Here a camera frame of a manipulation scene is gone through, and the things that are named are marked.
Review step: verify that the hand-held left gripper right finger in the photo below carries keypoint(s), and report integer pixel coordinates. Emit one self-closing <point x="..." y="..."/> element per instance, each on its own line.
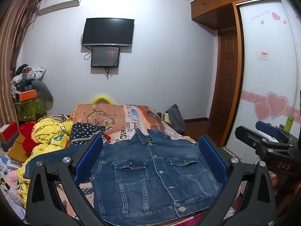
<point x="212" y="160"/>

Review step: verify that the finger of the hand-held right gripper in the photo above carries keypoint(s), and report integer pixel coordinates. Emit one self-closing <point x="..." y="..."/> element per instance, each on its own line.
<point x="249" y="137"/>
<point x="267" y="127"/>

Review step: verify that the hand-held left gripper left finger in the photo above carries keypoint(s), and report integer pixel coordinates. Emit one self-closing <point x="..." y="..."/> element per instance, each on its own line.
<point x="89" y="157"/>

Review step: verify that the blue denim jacket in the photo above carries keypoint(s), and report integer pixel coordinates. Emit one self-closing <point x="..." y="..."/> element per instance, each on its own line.
<point x="145" y="174"/>

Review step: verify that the green bottle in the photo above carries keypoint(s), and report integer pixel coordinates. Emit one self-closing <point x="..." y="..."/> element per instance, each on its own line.
<point x="289" y="123"/>

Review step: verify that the navy polka dot garment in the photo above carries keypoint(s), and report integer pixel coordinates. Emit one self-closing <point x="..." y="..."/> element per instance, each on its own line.
<point x="84" y="131"/>

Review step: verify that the white heart print wardrobe door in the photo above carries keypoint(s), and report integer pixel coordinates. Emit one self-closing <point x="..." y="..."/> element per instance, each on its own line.
<point x="265" y="80"/>

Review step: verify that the yellow cartoon print garment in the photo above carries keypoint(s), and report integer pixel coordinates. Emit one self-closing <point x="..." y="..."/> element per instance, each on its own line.
<point x="49" y="131"/>

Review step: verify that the dark grey bag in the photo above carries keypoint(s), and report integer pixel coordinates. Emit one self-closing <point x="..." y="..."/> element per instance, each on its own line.
<point x="176" y="117"/>

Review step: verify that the pink cloth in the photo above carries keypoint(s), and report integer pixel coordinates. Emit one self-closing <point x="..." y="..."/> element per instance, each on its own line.
<point x="191" y="220"/>

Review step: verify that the red fluffy cloth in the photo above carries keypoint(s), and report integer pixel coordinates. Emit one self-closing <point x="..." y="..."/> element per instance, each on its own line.
<point x="27" y="141"/>

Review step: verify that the brown wooden door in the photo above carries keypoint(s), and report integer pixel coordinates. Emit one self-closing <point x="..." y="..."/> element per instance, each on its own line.
<point x="227" y="75"/>

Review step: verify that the brown cardboard box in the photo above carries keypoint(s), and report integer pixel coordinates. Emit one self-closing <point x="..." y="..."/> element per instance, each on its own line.
<point x="18" y="148"/>

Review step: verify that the green patterned cloth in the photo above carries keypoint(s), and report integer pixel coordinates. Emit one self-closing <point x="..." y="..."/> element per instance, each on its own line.
<point x="30" y="109"/>

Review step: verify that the dark grey round cushion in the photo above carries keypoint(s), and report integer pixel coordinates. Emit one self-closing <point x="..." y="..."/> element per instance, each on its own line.
<point x="44" y="94"/>

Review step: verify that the red box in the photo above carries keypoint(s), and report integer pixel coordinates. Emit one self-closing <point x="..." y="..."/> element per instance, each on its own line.
<point x="8" y="130"/>

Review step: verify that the orange box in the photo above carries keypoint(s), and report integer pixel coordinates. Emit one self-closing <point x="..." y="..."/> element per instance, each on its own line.
<point x="28" y="94"/>

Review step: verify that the small black monitor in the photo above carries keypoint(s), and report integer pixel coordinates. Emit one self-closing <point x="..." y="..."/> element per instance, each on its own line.
<point x="105" y="57"/>

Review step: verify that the pile of clutter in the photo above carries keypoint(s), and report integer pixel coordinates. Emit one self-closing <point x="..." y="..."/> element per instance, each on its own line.
<point x="25" y="75"/>

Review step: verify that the wooden overhead cabinet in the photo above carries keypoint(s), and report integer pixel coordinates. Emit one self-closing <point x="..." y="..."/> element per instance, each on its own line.
<point x="211" y="7"/>

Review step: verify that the brown striped curtain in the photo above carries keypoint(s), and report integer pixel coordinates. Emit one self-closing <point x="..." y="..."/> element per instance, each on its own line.
<point x="9" y="51"/>

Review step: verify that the white air conditioner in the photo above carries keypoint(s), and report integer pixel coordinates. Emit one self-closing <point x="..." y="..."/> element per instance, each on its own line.
<point x="58" y="3"/>

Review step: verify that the black wall television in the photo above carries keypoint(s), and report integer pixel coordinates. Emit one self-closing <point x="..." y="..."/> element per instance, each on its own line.
<point x="108" y="31"/>

